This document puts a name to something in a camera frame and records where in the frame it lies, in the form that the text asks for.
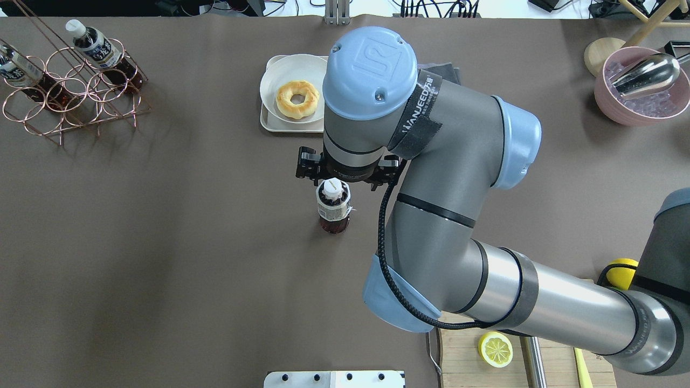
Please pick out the tea bottle white cap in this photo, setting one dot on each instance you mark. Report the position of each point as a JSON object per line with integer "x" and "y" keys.
{"x": 333, "y": 205}

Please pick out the yellow lemon upper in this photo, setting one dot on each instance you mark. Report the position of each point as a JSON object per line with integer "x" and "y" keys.
{"x": 621, "y": 277}

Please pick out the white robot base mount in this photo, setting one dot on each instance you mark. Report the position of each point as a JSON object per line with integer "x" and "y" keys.
{"x": 336, "y": 378}

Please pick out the steel muddler with black tip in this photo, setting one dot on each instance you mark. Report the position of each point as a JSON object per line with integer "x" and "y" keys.
{"x": 534, "y": 365}

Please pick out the half lemon slice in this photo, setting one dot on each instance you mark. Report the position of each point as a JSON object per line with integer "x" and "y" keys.
{"x": 495, "y": 349}

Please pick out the steel ice scoop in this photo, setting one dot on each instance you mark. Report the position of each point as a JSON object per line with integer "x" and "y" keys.
{"x": 653, "y": 74}

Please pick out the pink bowl with ice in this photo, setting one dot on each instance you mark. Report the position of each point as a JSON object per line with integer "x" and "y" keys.
{"x": 644, "y": 111}

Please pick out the wooden mug stand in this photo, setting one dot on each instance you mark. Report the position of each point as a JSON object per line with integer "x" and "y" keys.
{"x": 598, "y": 51}

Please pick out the white serving tray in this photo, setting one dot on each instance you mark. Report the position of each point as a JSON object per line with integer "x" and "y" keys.
{"x": 272, "y": 124}

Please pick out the glazed donut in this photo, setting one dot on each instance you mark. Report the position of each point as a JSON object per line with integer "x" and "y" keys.
{"x": 297, "y": 99}

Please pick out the copper wire bottle rack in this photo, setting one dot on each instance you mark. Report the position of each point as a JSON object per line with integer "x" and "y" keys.
{"x": 88, "y": 80}

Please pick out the aluminium frame post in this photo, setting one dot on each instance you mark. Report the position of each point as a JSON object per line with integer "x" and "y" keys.
{"x": 337, "y": 12}

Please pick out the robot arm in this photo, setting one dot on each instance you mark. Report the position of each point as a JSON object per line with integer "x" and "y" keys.
{"x": 441, "y": 147}

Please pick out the yellow plastic knife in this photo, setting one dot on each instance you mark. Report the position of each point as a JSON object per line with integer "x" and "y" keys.
{"x": 583, "y": 376}

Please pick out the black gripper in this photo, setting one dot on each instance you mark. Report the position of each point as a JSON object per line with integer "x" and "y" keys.
{"x": 308, "y": 165}

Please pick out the white round plate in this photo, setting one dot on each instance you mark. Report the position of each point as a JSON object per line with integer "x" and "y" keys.
{"x": 295, "y": 67}

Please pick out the wooden cutting board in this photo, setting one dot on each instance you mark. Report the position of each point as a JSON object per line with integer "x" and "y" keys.
{"x": 462, "y": 366}

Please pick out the grey folded cloth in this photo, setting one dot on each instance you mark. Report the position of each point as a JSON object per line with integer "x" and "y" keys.
{"x": 446, "y": 70}

